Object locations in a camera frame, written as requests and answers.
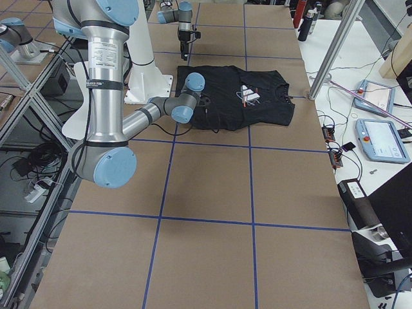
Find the black graphic t-shirt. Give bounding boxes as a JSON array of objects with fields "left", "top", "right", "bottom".
[{"left": 175, "top": 66, "right": 295, "bottom": 131}]

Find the teach pendant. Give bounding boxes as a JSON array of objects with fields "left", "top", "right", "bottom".
[
  {"left": 353, "top": 79, "right": 395, "bottom": 117},
  {"left": 355, "top": 118, "right": 410, "bottom": 164}
]

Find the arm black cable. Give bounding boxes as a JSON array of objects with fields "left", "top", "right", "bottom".
[{"left": 154, "top": 96, "right": 223, "bottom": 136}]

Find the white power strip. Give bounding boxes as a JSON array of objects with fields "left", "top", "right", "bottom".
[{"left": 24, "top": 180, "right": 50, "bottom": 203}]

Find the near teach pendant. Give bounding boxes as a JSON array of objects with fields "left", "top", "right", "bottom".
[{"left": 355, "top": 118, "right": 410, "bottom": 164}]

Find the far teach pendant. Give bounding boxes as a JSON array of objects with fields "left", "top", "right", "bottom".
[{"left": 353, "top": 79, "right": 395, "bottom": 117}]

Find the black water bottle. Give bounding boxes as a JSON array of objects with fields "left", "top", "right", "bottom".
[{"left": 297, "top": 10, "right": 315, "bottom": 42}]

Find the aluminium frame post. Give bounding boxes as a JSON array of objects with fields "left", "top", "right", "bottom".
[{"left": 308, "top": 0, "right": 365, "bottom": 100}]

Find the black box with label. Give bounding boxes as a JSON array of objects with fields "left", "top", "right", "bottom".
[{"left": 337, "top": 178, "right": 381, "bottom": 231}]

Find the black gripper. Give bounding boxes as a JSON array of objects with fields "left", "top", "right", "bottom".
[{"left": 178, "top": 30, "right": 192, "bottom": 60}]

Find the black stand base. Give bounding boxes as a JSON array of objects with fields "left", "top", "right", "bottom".
[{"left": 351, "top": 232, "right": 411, "bottom": 298}]

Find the red water bottle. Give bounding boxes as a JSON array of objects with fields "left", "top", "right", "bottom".
[{"left": 293, "top": 0, "right": 307, "bottom": 29}]

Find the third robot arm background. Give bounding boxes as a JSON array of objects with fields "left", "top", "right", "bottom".
[{"left": 1, "top": 17, "right": 46, "bottom": 65}]

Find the black monitor right edge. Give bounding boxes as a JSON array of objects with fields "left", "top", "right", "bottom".
[{"left": 368, "top": 164, "right": 412, "bottom": 258}]

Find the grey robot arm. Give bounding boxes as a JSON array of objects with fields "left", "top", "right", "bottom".
[
  {"left": 156, "top": 1, "right": 195, "bottom": 61},
  {"left": 53, "top": 1, "right": 205, "bottom": 188}
]

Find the white plastic chair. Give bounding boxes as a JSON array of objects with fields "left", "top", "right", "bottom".
[{"left": 62, "top": 61, "right": 89, "bottom": 140}]

